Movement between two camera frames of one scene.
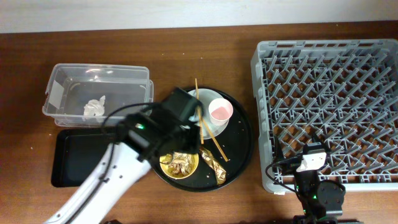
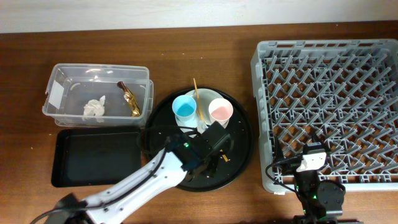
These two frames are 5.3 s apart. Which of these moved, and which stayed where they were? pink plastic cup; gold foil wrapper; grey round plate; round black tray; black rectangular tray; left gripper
Moved: left gripper; gold foil wrapper
Stayed: pink plastic cup; black rectangular tray; grey round plate; round black tray
